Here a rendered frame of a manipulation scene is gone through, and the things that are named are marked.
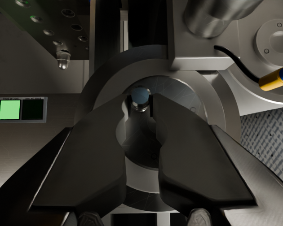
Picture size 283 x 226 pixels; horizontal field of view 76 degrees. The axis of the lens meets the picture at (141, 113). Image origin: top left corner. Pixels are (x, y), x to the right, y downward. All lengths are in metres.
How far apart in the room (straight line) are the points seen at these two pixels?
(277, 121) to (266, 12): 0.15
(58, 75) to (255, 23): 1.76
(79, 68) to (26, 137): 1.36
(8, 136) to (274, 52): 0.58
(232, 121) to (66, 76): 1.75
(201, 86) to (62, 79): 1.74
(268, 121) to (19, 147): 0.56
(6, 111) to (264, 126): 0.59
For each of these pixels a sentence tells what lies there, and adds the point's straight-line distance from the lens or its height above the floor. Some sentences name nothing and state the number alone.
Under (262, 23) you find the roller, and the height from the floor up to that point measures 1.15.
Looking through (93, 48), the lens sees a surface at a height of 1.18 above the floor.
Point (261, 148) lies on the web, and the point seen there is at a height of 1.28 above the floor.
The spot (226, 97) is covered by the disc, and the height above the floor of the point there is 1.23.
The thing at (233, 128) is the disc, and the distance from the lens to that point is 0.18.
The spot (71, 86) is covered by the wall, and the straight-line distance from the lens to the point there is 1.82.
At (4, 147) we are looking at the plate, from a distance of 0.60.
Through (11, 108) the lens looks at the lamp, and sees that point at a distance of 0.60.
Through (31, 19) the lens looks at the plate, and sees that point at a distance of 0.45.
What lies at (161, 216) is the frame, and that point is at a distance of 0.54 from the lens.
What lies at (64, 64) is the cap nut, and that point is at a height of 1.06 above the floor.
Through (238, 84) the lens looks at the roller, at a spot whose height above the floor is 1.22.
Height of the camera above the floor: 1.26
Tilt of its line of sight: 7 degrees down
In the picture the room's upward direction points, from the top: 179 degrees clockwise
